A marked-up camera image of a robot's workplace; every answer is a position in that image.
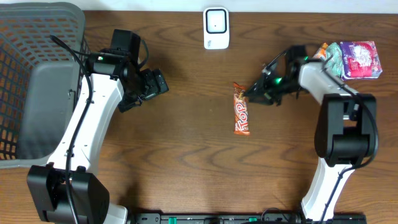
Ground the teal green packet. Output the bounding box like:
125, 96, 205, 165
326, 42, 344, 78

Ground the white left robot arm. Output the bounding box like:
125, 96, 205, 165
27, 53, 169, 223

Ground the white barcode scanner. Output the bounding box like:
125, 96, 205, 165
203, 7, 230, 50

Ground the orange snack bar wrapper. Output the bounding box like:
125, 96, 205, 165
233, 83, 250, 136

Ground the floral red purple packet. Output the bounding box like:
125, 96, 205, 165
339, 41, 382, 80

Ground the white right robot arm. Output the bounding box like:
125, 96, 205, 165
244, 57, 379, 223

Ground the grey plastic lattice basket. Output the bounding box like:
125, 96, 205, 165
1, 2, 90, 169

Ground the small orange juice carton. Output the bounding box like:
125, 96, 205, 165
313, 43, 328, 60

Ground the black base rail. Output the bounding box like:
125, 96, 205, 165
130, 212, 368, 224

